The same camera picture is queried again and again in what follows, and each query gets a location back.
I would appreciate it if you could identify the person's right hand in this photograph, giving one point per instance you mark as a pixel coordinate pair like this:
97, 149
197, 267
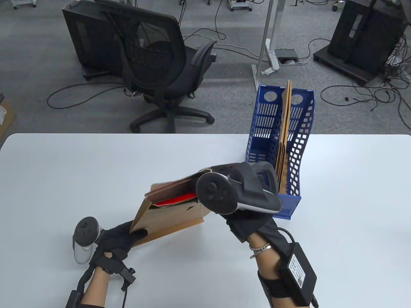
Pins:
250, 224

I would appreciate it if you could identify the person's left hand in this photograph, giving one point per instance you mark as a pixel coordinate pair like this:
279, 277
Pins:
112, 240

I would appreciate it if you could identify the brown document pouch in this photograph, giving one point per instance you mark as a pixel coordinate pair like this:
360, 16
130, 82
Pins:
281, 150
173, 221
289, 106

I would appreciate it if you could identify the stack of red cardstock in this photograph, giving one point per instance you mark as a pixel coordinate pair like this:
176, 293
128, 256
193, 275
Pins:
176, 199

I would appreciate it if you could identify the person's right forearm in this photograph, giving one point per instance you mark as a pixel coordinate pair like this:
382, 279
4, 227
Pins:
269, 263

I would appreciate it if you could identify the person's left forearm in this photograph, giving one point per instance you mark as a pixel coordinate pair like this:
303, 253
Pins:
98, 285

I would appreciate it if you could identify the blue plastic file holder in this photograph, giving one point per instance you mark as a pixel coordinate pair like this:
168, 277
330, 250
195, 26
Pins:
292, 205

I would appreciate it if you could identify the black sensor box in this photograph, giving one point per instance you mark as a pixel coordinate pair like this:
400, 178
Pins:
298, 269

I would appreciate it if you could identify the cardboard box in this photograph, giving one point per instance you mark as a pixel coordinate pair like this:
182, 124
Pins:
4, 118

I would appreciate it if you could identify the black mesh office chair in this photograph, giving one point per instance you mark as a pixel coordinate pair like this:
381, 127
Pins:
179, 73

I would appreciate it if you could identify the black floor box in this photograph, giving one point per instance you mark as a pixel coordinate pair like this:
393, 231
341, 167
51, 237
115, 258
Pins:
285, 53

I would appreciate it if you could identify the black wheeled platform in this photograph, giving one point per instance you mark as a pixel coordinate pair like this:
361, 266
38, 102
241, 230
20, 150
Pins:
340, 64

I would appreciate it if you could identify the black computer tower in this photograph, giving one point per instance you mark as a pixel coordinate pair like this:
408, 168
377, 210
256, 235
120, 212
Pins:
86, 38

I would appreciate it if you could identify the white metal desk leg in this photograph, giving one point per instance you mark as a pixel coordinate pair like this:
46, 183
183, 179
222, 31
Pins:
271, 19

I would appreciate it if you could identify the white cart base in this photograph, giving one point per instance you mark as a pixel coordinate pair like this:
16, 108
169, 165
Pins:
240, 4
24, 3

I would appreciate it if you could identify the black equipment cabinet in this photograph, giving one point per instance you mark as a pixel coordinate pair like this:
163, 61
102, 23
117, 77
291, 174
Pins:
366, 35

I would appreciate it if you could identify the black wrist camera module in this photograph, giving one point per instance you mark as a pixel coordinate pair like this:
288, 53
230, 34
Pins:
129, 277

